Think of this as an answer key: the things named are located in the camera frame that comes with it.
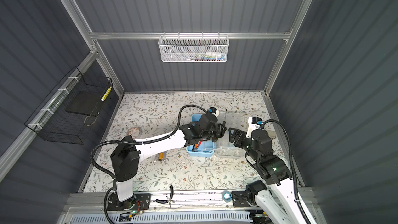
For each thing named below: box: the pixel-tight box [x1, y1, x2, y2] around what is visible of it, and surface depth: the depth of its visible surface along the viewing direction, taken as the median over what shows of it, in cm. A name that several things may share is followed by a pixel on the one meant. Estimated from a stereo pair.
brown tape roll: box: [126, 126, 141, 139], surface depth 100 cm
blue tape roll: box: [221, 190, 232, 203], surface depth 76 cm
